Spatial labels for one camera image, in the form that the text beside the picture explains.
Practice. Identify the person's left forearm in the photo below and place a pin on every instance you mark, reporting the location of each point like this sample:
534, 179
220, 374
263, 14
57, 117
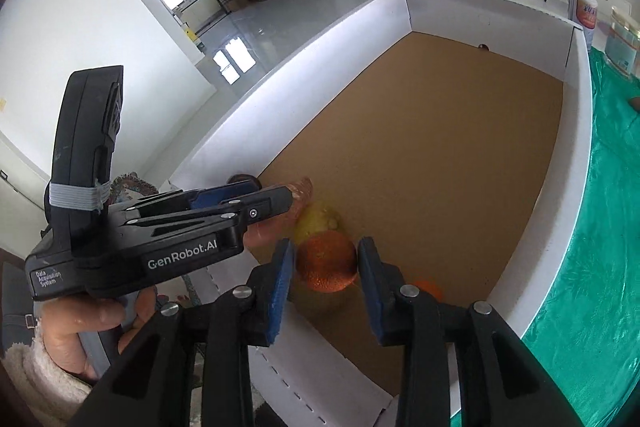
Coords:
35, 379

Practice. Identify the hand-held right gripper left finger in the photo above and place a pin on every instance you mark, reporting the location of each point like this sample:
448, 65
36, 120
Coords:
280, 292

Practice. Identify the orange tangerine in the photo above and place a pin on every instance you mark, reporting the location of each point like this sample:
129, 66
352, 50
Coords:
429, 289
327, 264

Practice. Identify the person's left hand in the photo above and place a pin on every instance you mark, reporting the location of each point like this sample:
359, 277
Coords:
85, 319

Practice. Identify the green tablecloth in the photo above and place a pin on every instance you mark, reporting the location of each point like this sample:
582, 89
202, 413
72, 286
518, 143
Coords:
600, 257

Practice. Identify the yellow green apple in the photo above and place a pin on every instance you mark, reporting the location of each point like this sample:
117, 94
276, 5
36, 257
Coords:
320, 222

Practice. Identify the white cardboard box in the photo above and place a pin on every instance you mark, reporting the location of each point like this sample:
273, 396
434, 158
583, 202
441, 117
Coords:
450, 147

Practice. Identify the red label tin can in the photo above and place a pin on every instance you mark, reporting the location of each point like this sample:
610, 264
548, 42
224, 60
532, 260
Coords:
585, 14

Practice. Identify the clear jar teal label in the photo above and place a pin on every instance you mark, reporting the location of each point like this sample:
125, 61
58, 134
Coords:
625, 44

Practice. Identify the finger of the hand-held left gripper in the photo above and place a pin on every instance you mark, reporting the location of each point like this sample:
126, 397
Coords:
220, 196
260, 207

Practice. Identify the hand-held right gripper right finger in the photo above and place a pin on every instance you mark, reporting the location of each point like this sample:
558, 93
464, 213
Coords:
370, 292

